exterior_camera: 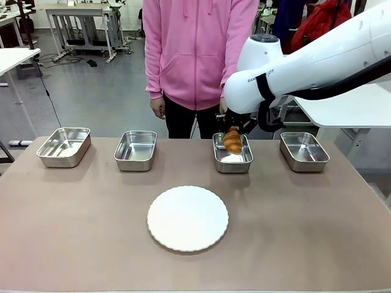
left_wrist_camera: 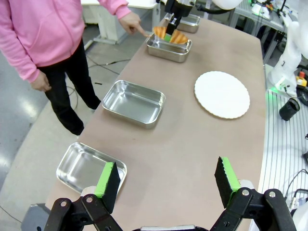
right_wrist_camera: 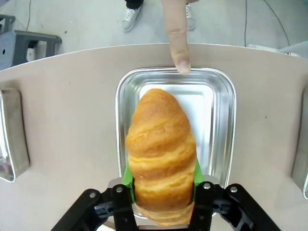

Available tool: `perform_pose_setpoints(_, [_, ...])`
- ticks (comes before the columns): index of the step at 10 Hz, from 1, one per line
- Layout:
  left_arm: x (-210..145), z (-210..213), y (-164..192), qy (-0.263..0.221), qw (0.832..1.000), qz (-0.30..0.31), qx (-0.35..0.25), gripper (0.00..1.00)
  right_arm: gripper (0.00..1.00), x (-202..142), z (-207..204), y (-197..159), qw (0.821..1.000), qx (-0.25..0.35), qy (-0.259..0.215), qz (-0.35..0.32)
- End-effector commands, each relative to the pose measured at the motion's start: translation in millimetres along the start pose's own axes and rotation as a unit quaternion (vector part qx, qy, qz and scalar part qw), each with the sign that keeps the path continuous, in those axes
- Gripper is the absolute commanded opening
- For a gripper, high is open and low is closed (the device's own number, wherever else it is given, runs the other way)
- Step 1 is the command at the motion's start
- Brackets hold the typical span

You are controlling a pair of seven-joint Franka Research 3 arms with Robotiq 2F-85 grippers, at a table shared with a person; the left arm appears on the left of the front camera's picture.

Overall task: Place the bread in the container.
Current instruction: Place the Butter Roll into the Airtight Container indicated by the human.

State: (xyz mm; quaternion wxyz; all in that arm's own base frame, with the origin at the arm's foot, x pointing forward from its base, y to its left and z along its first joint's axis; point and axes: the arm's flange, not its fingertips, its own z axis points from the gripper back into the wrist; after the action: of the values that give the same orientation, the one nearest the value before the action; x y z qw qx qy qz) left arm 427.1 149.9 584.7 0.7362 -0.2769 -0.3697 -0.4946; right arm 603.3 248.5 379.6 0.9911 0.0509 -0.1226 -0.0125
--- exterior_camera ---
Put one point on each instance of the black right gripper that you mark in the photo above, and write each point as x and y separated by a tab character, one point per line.
241	120

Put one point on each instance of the golden brown croissant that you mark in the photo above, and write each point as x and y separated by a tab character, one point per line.
232	143

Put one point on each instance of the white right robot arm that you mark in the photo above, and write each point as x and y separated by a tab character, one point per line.
305	67

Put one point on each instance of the person's right forearm pink sleeve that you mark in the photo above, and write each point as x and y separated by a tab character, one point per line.
155	79

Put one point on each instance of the person's left forearm pink sleeve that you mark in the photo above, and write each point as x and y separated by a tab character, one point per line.
230	64

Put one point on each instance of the steel rectangular container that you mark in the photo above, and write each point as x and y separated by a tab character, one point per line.
136	149
64	152
304	149
232	163

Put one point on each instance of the person's left hand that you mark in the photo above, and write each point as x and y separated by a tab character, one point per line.
224	105

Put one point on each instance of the person's right hand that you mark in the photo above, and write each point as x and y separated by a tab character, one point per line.
158	108

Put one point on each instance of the black trousers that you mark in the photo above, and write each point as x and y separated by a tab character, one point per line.
180	122

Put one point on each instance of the white scalloped plate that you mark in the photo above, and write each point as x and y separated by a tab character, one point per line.
187	218

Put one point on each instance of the pink zip hoodie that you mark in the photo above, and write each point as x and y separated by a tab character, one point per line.
189	45

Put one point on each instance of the large white table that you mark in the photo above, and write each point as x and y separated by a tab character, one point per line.
351	110

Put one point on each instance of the dark blue garment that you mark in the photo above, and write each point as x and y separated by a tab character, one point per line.
284	21

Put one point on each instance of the red jacket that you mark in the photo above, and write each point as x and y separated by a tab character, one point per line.
317	24

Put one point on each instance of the small black floor object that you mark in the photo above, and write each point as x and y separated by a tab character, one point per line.
91	63

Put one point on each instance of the black pole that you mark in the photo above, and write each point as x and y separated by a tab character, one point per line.
27	27
336	9

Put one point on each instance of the grey background desk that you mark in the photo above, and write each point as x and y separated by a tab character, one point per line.
76	10

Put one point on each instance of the white power strip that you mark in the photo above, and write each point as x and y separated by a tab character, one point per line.
19	142

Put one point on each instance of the white side table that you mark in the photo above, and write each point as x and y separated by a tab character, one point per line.
15	58

